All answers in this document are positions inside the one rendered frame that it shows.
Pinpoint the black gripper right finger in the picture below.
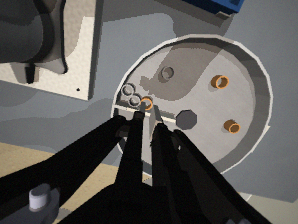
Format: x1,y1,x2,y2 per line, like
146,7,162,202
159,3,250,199
149,104,272,224

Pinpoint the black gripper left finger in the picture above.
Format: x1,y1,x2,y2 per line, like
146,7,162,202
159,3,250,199
0,101,146,224

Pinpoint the blue open tray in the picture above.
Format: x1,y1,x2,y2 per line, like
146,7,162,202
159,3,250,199
182,0,244,20

